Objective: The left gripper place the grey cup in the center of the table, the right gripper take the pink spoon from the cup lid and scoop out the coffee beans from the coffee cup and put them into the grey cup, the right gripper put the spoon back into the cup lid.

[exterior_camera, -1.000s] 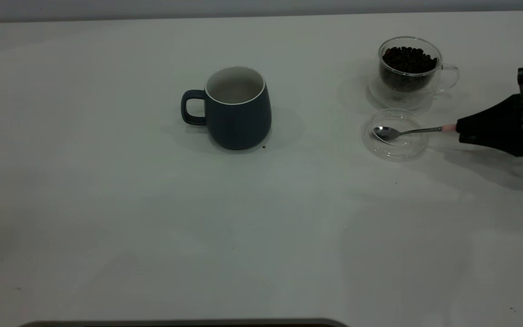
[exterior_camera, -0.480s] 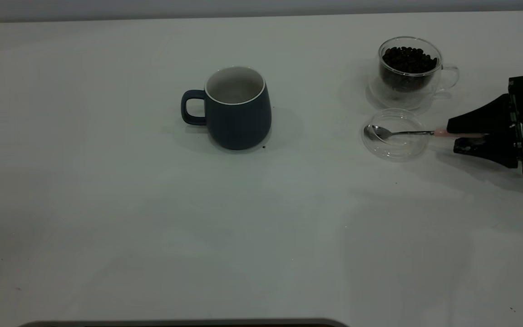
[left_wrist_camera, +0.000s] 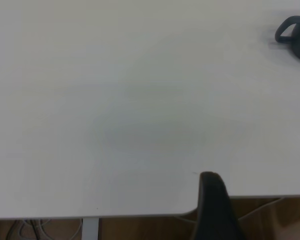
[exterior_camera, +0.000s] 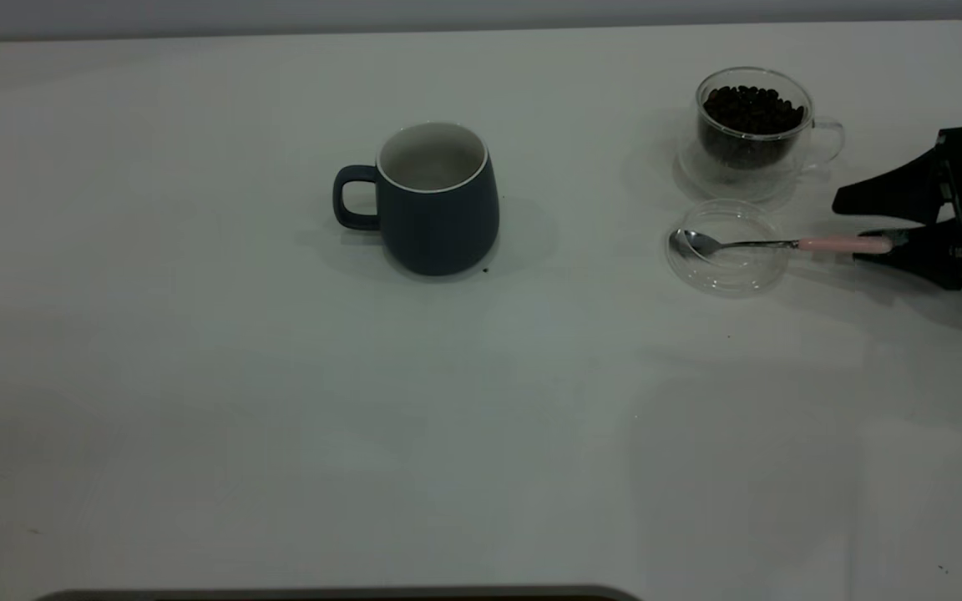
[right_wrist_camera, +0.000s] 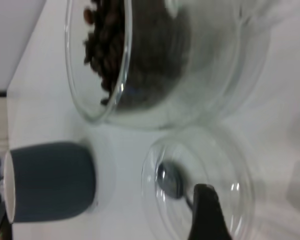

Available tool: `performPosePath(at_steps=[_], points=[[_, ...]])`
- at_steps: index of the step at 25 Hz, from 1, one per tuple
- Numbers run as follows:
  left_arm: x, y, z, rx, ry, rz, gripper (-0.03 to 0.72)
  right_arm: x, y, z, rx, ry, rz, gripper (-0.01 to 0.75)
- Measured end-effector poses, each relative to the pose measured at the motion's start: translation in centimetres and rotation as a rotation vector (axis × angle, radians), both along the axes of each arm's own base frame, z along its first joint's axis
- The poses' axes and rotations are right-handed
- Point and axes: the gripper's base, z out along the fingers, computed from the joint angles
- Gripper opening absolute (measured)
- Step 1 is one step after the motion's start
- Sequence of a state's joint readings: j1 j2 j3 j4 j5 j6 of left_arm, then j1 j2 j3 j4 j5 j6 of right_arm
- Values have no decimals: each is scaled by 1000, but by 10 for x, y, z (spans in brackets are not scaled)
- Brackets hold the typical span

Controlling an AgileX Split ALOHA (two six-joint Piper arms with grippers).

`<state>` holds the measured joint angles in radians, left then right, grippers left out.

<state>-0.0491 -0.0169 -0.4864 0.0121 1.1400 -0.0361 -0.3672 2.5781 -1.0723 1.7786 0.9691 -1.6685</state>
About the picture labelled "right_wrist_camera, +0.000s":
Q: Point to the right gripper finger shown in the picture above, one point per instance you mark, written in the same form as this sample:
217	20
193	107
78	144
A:
207	215

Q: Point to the dark blue-grey ceramic mug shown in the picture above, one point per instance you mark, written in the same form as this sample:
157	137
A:
55	182

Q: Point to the clear round glass lid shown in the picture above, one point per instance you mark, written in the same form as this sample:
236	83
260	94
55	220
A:
235	160

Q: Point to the heap of coffee beans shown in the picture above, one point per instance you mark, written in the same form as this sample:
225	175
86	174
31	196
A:
110	50

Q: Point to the clear double-wall glass cup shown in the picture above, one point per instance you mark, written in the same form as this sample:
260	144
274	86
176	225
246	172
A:
215	75

